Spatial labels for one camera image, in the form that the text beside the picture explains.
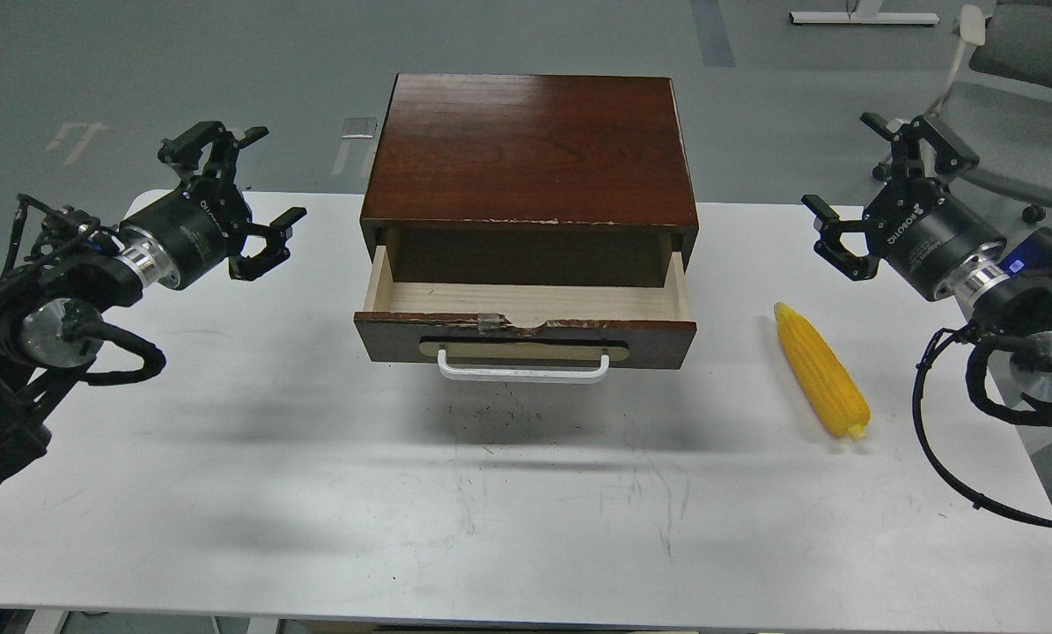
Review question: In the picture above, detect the dark wooden cabinet box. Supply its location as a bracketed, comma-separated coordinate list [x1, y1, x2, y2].
[359, 73, 699, 260]

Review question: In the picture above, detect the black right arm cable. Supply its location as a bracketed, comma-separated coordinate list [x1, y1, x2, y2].
[911, 324, 1052, 537]

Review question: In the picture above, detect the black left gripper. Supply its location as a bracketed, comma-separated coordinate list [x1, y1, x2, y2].
[119, 122, 307, 291]

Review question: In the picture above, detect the wooden drawer with white handle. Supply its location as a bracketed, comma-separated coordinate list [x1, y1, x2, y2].
[353, 246, 697, 384]

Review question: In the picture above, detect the yellow corn cob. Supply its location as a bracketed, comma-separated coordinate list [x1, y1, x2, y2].
[774, 302, 872, 439]

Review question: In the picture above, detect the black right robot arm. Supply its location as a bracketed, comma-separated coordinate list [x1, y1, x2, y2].
[802, 113, 1052, 428]

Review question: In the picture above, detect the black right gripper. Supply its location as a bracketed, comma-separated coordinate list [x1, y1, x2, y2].
[802, 113, 1007, 301]

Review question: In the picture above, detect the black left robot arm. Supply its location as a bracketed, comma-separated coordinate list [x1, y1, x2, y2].
[0, 121, 305, 486]

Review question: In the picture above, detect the grey office chair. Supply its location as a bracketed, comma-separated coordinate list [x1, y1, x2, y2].
[925, 1, 1052, 210]

